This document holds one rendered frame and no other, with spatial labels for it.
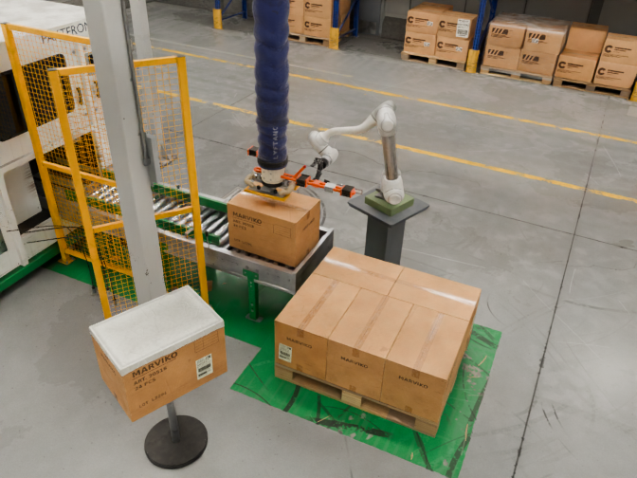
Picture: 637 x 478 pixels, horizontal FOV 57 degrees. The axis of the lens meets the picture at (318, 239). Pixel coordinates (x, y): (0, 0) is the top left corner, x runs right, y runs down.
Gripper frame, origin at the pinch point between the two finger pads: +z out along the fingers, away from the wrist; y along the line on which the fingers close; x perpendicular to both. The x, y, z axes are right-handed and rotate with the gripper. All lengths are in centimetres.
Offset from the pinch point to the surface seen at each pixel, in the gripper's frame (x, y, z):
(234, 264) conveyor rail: 43, 66, 49
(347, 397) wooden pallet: -73, 112, 96
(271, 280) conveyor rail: 11, 70, 49
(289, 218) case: 3.6, 23.0, 31.7
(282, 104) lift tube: 15, -57, 18
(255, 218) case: 31, 29, 34
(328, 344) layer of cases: -57, 69, 95
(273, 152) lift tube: 20.3, -22.9, 22.8
